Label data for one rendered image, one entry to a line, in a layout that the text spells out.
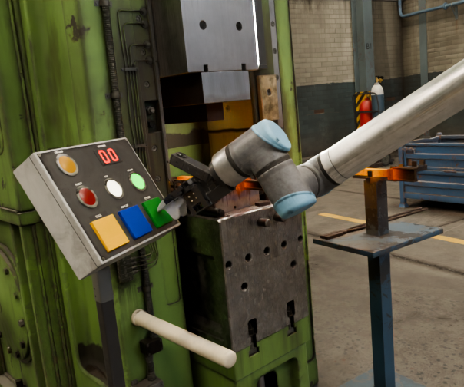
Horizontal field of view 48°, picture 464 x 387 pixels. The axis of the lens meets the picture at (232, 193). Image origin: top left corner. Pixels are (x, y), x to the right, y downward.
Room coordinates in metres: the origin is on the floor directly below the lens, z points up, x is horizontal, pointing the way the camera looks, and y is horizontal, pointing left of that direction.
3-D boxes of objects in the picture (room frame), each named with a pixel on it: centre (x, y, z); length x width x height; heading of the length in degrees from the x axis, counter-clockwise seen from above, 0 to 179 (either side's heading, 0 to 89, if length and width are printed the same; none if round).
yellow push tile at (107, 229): (1.11, 0.28, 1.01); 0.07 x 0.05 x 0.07; 156
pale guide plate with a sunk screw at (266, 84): (1.99, -0.17, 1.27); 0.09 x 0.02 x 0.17; 131
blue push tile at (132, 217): (1.20, 0.24, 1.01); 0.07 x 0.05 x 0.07; 156
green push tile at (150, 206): (1.30, 0.20, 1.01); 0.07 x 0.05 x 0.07; 156
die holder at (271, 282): (1.89, 0.08, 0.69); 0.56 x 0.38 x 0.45; 41
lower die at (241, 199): (1.84, 0.12, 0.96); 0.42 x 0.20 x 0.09; 41
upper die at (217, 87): (1.84, 0.12, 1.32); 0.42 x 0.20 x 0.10; 41
